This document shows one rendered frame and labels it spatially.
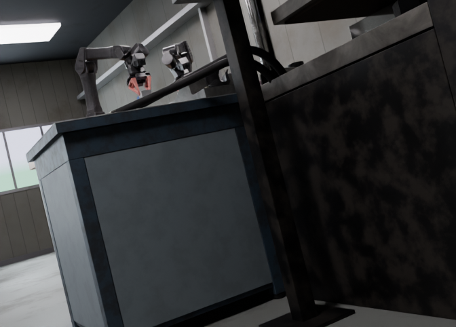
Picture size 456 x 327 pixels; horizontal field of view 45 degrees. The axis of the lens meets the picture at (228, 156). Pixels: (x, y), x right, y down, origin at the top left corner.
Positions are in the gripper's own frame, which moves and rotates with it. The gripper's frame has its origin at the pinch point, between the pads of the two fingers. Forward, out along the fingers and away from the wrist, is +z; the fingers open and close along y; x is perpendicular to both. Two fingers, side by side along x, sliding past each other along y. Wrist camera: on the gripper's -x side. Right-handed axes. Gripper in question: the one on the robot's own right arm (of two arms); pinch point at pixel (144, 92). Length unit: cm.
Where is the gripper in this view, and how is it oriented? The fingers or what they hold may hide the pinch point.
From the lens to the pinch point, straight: 249.1
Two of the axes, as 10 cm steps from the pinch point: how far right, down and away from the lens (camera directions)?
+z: 4.1, 8.0, -4.3
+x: -3.2, 5.7, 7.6
